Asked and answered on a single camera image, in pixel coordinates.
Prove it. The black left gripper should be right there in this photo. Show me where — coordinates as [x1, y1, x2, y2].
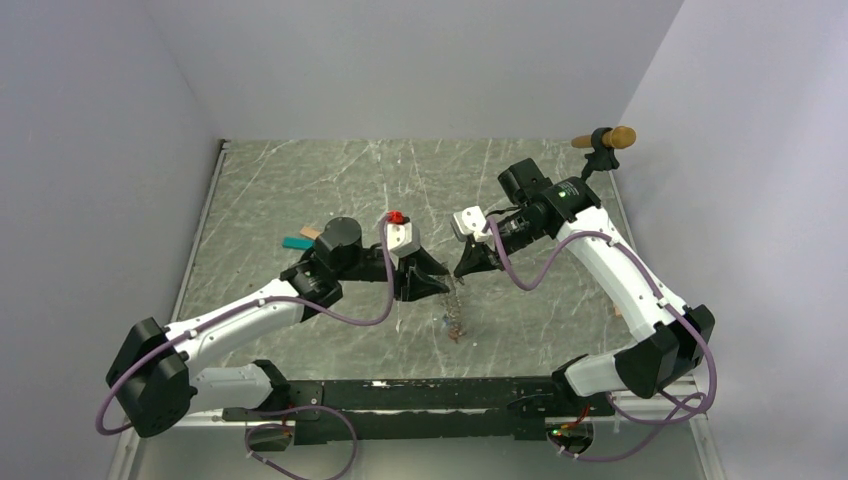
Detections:
[336, 247, 449, 301]

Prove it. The large ring of keys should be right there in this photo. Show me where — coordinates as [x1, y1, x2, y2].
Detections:
[438, 278, 469, 344]

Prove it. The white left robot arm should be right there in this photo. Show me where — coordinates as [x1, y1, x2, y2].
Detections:
[106, 211, 450, 438]

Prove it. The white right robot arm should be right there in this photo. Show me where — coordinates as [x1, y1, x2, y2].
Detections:
[451, 159, 715, 416]

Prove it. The orange rectangular block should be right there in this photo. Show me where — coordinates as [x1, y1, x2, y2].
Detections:
[299, 227, 321, 240]

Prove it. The teal rectangular block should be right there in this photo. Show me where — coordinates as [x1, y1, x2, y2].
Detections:
[281, 237, 314, 251]

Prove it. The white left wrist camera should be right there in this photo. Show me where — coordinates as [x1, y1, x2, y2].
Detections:
[386, 210, 421, 258]

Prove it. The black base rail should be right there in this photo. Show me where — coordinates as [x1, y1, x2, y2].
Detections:
[225, 376, 617, 452]

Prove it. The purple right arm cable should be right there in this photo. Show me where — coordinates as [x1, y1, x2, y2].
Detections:
[486, 215, 720, 464]

